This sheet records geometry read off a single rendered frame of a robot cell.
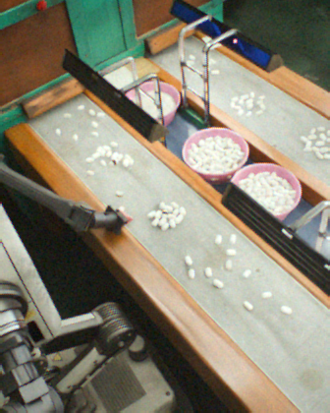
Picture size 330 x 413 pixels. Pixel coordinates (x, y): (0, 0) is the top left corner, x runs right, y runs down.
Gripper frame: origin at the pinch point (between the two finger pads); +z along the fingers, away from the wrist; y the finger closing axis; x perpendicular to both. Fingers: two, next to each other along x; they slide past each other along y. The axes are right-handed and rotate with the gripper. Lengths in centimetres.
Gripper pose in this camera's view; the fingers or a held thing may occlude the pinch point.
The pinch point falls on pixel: (130, 219)
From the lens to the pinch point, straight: 196.0
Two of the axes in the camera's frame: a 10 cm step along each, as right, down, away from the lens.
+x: -4.3, 8.3, 3.6
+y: -6.1, -5.6, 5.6
